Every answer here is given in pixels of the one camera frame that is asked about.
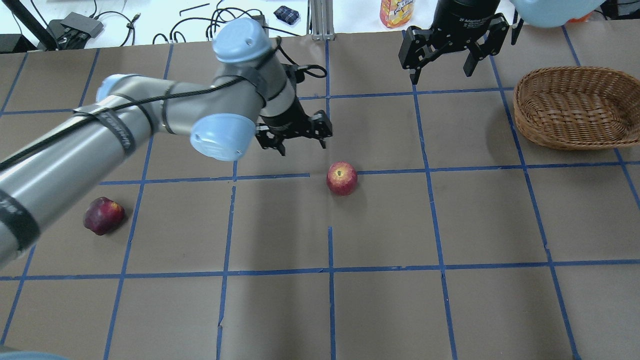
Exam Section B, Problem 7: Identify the woven wicker basket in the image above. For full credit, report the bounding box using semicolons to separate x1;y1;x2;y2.
513;66;640;151

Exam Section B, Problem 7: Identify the bright red apple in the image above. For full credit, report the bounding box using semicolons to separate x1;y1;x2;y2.
326;161;358;196

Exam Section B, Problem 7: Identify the black power adapter box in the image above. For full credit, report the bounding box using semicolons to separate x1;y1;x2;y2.
46;12;105;44

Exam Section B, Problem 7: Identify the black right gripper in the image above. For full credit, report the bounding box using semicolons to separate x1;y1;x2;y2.
398;0;510;85

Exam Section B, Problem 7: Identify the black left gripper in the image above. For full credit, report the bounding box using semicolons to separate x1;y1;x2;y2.
254;99;333;157

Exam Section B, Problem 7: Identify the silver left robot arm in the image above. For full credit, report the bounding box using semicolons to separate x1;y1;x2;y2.
0;18;333;267

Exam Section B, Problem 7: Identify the dark red apple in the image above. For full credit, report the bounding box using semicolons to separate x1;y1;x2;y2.
83;196;126;236

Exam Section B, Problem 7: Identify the aluminium frame post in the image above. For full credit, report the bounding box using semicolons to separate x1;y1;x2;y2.
307;0;336;41

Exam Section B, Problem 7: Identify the orange drink bottle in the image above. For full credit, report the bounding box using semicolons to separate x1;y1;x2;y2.
379;0;415;28

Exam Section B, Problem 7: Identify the dark checkered pouch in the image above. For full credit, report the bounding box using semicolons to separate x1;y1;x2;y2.
273;6;301;26

